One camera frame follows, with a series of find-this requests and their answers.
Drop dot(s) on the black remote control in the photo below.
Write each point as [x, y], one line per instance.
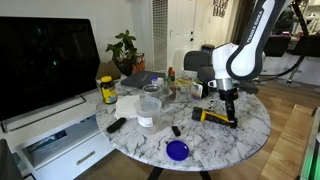
[116, 125]

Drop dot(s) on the green sauce bottle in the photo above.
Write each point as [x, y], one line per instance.
[172, 77]

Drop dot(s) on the yellow and black torch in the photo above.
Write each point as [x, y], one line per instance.
[210, 116]

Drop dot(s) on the dark grey chair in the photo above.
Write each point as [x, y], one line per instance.
[195, 60]

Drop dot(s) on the black trash can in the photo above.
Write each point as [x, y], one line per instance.
[207, 46]

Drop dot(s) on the black table base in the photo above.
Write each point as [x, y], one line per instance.
[155, 174]

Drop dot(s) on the translucent plastic cup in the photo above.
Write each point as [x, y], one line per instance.
[147, 111]

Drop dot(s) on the white bottle blue cap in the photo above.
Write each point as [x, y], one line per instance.
[156, 81]

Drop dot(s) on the clear plastic container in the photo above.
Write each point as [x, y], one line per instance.
[181, 91]

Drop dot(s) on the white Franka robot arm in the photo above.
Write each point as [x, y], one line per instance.
[253, 33]

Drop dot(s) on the white wall vent grille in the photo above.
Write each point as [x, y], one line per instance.
[160, 33]

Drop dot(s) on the white bar counter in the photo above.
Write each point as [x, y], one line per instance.
[313, 71]

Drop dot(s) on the brown cardboard box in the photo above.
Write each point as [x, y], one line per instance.
[108, 70]

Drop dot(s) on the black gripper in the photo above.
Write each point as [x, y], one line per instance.
[228, 94]

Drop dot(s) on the wall picture collage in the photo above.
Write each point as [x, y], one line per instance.
[220, 8]

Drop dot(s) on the grey glass tumbler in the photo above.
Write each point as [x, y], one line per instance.
[151, 90]

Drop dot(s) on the red sauce bottle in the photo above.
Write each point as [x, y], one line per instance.
[169, 71]

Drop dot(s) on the black bar stool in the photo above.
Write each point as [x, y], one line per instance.
[310, 45]
[280, 45]

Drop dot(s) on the white paper napkin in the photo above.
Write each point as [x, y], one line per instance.
[125, 106]

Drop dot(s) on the wooden bench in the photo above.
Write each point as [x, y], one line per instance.
[286, 150]

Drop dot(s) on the green potted plant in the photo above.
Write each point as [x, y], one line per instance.
[124, 50]

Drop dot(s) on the yellow vitamin bottle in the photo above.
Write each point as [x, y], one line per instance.
[108, 91]

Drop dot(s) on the aluminium mounting frame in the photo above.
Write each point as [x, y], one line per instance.
[313, 160]

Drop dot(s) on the person in dark clothes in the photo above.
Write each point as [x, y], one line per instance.
[286, 21]

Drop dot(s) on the white television cabinet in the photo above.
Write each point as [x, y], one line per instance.
[66, 160]

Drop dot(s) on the black television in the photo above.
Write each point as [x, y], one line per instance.
[43, 60]

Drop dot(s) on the white door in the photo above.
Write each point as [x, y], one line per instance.
[181, 33]

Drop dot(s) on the white purple pouch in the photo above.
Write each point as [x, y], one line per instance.
[196, 90]

